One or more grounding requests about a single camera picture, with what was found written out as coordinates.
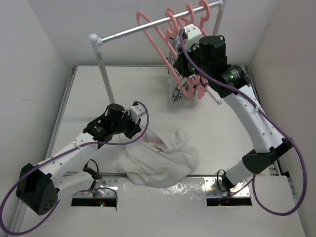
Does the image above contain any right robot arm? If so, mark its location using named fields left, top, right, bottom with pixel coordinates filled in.
left=173, top=34, right=292, bottom=192

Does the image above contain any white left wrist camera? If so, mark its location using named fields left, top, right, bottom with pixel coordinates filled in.
left=128, top=105, right=146, bottom=122

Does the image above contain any white clothes rack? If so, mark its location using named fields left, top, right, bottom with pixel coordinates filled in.
left=89, top=0, right=226, bottom=103

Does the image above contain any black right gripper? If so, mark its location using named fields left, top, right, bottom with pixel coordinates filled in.
left=175, top=41, right=211, bottom=79

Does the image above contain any pink hanger with printed shirt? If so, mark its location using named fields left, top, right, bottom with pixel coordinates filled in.
left=164, top=8, right=179, bottom=59

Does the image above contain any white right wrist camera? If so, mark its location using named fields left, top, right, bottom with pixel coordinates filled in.
left=182, top=24, right=203, bottom=51

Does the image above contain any empty pink hanger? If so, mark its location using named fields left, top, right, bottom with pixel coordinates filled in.
left=198, top=0, right=211, bottom=30

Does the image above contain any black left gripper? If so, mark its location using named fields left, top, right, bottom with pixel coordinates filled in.
left=111, top=110, right=141, bottom=139

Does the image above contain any clear tape patch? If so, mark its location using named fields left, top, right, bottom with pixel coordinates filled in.
left=117, top=177, right=207, bottom=213

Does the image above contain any white t shirt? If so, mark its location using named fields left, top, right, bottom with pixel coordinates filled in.
left=114, top=128, right=200, bottom=188

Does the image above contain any black white printed shirt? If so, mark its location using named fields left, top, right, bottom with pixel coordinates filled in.
left=167, top=36, right=189, bottom=103

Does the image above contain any pink navy shirt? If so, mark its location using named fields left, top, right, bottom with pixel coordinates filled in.
left=189, top=74, right=208, bottom=99

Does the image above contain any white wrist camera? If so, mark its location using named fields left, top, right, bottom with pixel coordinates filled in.
left=182, top=24, right=203, bottom=51
left=128, top=105, right=146, bottom=122

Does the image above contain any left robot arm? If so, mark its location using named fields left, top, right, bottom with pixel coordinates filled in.
left=16, top=102, right=147, bottom=216

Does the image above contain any metal base rail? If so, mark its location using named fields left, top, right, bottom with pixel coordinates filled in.
left=65, top=171, right=252, bottom=207

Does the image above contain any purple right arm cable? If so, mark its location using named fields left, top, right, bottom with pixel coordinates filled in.
left=179, top=28, right=308, bottom=214

